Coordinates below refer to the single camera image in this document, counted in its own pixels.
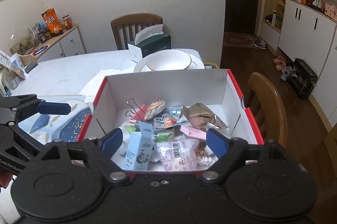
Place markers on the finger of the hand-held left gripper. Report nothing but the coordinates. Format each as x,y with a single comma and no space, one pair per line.
52,108
23,138

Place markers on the dark sneakers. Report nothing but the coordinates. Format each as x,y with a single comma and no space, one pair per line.
260,44

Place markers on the white lower cabinet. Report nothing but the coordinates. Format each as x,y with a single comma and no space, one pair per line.
302,29

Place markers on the pink printed clear packet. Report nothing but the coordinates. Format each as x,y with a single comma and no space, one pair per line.
176,155

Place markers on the clear bag of seeds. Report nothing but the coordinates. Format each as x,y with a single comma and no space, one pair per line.
15,63

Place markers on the striped shell-shaped toy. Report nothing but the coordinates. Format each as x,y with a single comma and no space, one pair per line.
155,108

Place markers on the dark glass jar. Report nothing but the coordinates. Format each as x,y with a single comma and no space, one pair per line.
44,36

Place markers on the white paper napkin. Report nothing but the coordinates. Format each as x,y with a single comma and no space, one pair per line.
94,84

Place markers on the blue round coaster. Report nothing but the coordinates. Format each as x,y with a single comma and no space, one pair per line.
40,49

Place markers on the green white tissue box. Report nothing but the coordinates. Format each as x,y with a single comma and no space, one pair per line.
155,46

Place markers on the red lidded jar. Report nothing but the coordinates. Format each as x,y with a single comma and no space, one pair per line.
68,23

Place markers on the person's left hand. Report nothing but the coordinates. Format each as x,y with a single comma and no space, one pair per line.
4,179

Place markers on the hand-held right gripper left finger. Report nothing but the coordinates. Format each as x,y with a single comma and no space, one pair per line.
112,141

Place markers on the pink binder clip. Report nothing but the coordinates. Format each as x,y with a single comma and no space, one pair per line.
142,114

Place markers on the red cardboard shoe box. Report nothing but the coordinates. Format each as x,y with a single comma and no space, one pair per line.
168,87

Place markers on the wooden curved chair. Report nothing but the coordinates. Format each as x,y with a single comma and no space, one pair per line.
273,108

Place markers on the orange snack bag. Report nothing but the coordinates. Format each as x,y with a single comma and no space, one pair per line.
52,22

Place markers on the wooden holder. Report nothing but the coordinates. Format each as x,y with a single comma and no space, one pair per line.
26,58

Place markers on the pink box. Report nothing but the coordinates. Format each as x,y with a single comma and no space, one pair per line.
330,9

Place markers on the light blue small box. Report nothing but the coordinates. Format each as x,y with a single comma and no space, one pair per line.
139,150

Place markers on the wooden slatted chair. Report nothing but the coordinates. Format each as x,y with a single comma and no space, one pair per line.
137,19

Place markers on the brown gold snack packet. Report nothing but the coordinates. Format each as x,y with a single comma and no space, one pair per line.
202,113

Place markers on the grey shoes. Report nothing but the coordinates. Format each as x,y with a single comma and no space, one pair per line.
287,73

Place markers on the pink slippers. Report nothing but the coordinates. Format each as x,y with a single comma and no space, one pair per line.
280,63

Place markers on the cotton swab pack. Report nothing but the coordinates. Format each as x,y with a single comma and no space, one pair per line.
204,158

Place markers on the door mat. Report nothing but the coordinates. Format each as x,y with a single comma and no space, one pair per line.
238,40

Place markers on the green white snack packet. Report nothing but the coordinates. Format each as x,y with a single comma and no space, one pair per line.
163,137

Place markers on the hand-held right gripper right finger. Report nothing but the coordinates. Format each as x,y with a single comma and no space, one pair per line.
217,142

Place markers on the white sideboard cabinet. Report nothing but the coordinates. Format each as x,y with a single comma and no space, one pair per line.
71,42

